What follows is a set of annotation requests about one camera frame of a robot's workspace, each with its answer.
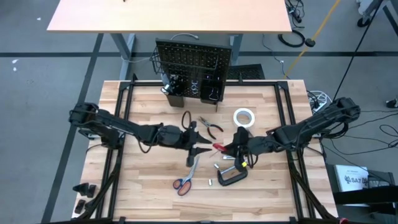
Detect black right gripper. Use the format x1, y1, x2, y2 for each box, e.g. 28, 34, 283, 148
222, 126, 261, 172

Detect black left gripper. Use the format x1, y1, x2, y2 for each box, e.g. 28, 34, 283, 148
160, 120, 214, 168

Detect red T-handle hex key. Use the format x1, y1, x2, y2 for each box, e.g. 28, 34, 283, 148
208, 142, 228, 158

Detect black handled needle-nose pliers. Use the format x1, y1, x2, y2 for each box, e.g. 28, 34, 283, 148
197, 116, 224, 140

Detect black C-clamp silver screw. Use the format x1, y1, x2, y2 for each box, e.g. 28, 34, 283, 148
216, 161, 249, 187

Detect blue orange handled scissors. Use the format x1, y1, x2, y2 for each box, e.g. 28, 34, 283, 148
172, 156, 200, 197

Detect grey torpedo level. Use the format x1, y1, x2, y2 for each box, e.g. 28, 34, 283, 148
160, 74, 177, 94

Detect white tape roll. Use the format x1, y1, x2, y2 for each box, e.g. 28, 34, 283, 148
233, 107, 256, 128

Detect wide black pegboard bin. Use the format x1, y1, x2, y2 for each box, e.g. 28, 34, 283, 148
200, 77, 225, 105

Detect tall black pegboard bin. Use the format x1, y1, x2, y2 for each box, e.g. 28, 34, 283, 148
165, 79, 186, 109

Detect black perforated mat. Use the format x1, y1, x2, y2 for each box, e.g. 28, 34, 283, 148
228, 63, 266, 80

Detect black metal pegboard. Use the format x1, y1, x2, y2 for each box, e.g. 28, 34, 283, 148
154, 39, 233, 113

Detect white printed box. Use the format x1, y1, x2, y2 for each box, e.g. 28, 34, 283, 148
334, 164, 371, 193

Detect light wooden desk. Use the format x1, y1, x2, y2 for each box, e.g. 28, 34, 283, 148
46, 0, 293, 81

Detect black equipment cart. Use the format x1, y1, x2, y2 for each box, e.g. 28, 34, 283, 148
325, 163, 398, 224

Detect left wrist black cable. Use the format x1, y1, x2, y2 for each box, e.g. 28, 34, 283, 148
181, 110, 193, 131

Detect black aluminium table frame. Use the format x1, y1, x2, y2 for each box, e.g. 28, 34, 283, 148
71, 73, 340, 224

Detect black wire basket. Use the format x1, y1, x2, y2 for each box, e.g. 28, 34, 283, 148
150, 46, 221, 77

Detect thin black cable white plug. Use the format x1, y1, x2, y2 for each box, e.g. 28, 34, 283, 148
262, 33, 290, 79

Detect white coiled cable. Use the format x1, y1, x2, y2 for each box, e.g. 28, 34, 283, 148
307, 90, 333, 111

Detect grey white cable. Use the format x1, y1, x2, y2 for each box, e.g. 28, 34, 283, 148
169, 32, 200, 41

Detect black coiled cable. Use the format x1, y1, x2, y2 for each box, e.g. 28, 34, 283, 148
278, 29, 307, 48

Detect black power strip cables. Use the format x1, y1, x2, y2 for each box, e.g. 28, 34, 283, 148
284, 0, 305, 24

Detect thin black diagonal cable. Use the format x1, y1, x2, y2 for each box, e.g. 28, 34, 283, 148
331, 0, 385, 103

